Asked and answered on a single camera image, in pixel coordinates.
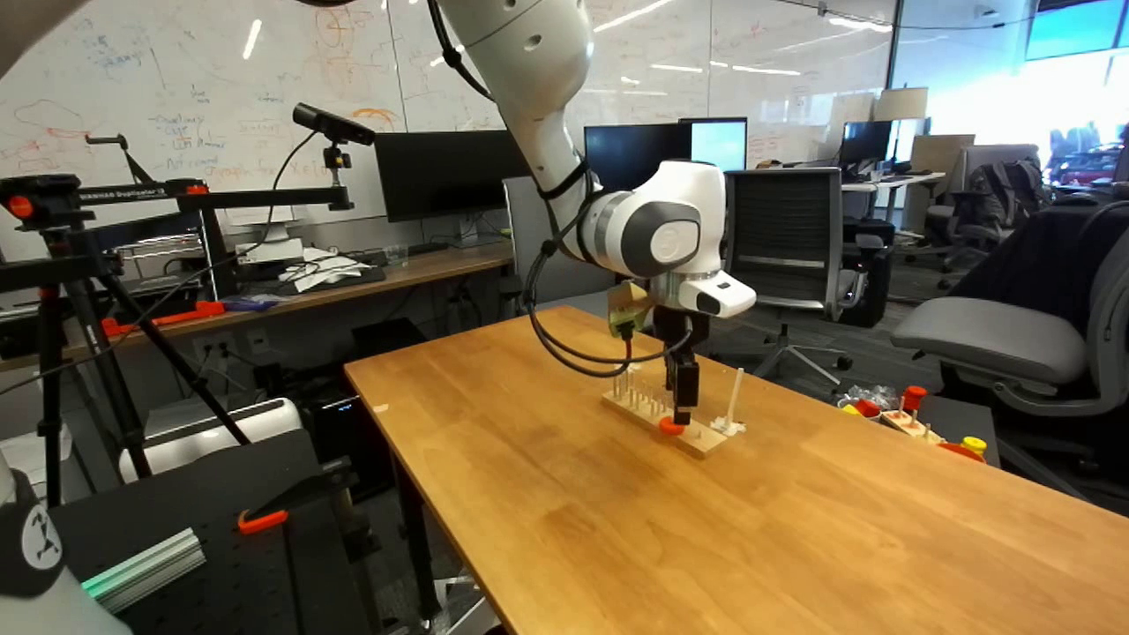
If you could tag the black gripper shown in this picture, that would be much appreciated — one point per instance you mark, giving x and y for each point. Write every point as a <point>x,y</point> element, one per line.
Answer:
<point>680,330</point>

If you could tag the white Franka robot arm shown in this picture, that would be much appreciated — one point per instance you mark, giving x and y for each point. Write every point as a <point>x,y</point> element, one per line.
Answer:
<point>540,70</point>

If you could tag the wooden peg platform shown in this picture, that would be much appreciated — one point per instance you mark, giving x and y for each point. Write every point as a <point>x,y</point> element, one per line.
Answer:
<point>707,438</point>

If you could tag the black mesh office chair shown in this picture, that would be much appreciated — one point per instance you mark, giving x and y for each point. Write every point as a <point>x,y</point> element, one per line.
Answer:
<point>781,235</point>

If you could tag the small red toy piece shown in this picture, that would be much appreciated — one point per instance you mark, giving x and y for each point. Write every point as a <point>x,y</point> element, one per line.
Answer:
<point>865,405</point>

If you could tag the orange red plastic cup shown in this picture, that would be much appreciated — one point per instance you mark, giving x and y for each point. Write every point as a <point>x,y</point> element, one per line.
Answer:
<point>916,397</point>

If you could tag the wooden toy strip board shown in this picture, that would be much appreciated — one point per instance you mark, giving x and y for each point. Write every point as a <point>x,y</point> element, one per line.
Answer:
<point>912,427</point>

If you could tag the black dark-screen monitor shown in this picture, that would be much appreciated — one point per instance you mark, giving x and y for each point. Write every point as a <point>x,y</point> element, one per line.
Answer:
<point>624,154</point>

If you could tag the lit bright-screen monitor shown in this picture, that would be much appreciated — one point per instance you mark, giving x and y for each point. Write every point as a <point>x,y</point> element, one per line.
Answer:
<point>722,141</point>

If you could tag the long wooden desk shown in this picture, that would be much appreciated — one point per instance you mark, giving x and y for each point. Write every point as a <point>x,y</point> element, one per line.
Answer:
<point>435,269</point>

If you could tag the small yellow toy peg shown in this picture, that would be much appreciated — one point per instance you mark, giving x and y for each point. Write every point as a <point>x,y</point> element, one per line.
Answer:
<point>974,447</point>

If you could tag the distant small dark monitor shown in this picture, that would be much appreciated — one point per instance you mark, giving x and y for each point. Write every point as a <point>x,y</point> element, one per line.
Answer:
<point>865,141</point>

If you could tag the large black monitor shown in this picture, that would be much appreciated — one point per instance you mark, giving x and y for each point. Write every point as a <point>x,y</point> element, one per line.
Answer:
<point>452,173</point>

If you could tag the grey padded office chair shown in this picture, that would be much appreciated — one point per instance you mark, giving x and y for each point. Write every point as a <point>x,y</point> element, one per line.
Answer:
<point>1001,335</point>

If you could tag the beige shade lamp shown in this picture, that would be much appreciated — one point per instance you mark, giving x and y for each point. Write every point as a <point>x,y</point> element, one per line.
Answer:
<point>901,103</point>

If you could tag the distant black office chair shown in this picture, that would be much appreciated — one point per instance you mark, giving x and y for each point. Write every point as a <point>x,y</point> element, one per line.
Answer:
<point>1001,196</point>

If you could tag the white paper pile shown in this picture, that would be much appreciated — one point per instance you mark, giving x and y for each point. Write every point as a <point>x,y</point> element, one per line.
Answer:
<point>311,271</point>

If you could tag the white rounded case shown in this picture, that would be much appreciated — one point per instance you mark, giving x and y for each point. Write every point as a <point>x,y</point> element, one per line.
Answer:
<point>225,431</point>

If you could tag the black workbench top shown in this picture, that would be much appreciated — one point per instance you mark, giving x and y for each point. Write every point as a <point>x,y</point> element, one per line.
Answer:
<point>234,576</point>

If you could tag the orange tool on desk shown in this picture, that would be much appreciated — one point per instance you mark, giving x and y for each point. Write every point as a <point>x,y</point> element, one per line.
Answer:
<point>177,318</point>

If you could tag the aluminium extrusion bar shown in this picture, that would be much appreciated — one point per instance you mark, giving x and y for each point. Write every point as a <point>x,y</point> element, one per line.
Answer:
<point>147,564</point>

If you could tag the black tripod with orange knobs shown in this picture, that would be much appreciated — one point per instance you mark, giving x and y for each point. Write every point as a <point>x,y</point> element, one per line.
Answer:
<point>54,355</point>

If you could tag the black cap with white logo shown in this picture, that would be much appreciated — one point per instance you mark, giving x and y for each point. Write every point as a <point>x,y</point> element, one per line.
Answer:
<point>30,552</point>

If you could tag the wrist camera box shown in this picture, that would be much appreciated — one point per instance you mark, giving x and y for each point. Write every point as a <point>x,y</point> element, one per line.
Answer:
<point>631,309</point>

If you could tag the black stereo camera bar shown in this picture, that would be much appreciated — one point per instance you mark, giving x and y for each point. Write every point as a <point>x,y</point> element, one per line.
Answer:
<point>332,120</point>

